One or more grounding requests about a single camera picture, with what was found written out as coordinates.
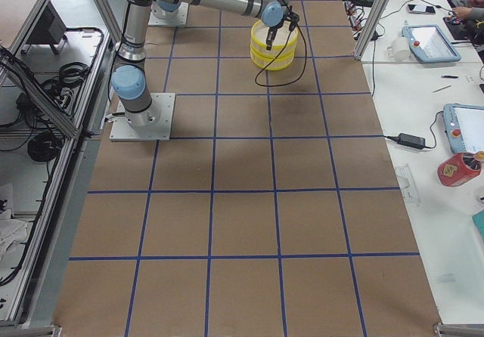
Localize smartphone on table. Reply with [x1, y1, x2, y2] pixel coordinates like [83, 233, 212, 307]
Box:
[407, 4, 436, 15]

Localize white tape roll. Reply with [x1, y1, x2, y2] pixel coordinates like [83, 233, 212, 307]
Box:
[386, 36, 411, 62]

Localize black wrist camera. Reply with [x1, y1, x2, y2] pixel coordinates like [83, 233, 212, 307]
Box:
[286, 11, 299, 32]

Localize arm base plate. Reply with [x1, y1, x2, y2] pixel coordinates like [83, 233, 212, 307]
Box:
[148, 2, 189, 27]
[110, 93, 175, 141]

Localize near blue teach pendant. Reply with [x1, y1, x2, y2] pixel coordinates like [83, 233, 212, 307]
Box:
[443, 104, 483, 153]

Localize black coiled cables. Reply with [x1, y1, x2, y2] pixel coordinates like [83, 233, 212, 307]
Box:
[26, 131, 57, 162]

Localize small black power brick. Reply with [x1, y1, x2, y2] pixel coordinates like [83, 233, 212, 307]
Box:
[397, 133, 426, 150]

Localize aluminium frame post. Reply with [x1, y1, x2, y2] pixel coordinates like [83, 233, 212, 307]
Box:
[353, 0, 389, 60]

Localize yellow steamer layer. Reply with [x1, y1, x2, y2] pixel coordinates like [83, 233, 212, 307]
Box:
[250, 47, 296, 71]
[250, 20, 298, 54]

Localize far blue teach pendant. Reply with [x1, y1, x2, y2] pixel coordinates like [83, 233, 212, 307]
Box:
[402, 25, 461, 63]

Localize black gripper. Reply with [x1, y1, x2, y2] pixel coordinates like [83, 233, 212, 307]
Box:
[265, 14, 290, 51]

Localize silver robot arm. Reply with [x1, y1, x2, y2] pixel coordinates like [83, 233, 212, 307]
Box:
[110, 0, 289, 128]

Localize white crumpled cloth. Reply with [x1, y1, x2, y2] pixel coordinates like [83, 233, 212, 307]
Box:
[1, 209, 28, 259]

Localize red round tin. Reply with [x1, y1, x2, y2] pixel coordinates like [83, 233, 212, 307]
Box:
[437, 151, 483, 187]

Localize blue teach pendant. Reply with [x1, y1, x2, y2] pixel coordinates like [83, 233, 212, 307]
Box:
[402, 25, 461, 63]
[443, 104, 483, 153]

